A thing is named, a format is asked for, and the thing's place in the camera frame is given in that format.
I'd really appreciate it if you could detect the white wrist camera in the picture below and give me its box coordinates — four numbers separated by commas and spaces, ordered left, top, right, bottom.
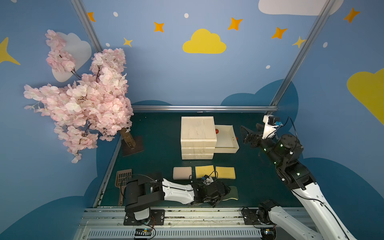
262, 115, 283, 140
202, 175, 214, 186

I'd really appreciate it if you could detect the aluminium front rail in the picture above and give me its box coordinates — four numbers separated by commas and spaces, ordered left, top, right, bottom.
73, 206, 334, 240

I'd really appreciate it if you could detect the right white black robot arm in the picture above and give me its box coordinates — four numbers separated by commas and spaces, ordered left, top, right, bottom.
241, 126, 355, 240

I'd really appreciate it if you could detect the right small circuit board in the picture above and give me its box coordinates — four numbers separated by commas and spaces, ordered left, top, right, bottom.
261, 229, 277, 240

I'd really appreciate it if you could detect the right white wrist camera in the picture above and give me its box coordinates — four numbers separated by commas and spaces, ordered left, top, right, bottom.
262, 115, 283, 140

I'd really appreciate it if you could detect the dark tree base plate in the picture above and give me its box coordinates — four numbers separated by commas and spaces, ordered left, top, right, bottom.
121, 136, 144, 157

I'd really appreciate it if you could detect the brown slotted spatula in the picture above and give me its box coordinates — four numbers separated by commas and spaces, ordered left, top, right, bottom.
115, 169, 132, 207

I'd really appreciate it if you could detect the left green circuit board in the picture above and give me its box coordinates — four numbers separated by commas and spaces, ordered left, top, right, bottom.
133, 228, 155, 240

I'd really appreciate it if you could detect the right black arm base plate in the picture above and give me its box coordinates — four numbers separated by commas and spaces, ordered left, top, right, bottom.
241, 208, 275, 225

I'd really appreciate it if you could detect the cream drawer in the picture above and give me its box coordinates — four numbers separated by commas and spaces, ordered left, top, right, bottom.
215, 125, 239, 154

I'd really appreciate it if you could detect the green scouring sponge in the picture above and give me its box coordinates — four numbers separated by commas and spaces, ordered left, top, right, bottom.
223, 186, 239, 201

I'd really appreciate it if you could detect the pink cherry blossom tree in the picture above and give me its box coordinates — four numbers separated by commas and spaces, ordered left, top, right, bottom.
24, 30, 134, 163

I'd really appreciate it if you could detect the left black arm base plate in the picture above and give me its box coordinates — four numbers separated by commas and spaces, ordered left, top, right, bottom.
123, 208, 165, 226

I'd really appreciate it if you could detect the cream drawer cabinet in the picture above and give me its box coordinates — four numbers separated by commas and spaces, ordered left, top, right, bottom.
180, 116, 217, 160

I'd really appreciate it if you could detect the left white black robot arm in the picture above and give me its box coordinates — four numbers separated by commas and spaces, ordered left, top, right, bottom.
119, 171, 232, 222

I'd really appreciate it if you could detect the pink white sponge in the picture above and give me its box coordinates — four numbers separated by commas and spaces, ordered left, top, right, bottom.
173, 167, 192, 180

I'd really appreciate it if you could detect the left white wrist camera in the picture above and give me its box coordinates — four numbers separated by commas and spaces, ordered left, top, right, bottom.
202, 175, 214, 186

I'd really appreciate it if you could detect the yellow sponge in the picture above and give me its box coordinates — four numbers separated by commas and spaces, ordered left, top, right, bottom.
215, 166, 236, 180
195, 165, 215, 179

